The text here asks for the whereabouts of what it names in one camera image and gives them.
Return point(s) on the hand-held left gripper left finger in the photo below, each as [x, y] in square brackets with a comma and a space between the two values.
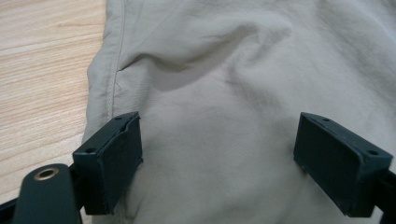
[109, 161]

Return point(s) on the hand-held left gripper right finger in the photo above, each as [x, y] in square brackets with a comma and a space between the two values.
[336, 165]

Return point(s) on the beige pants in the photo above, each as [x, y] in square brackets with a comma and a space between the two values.
[218, 77]

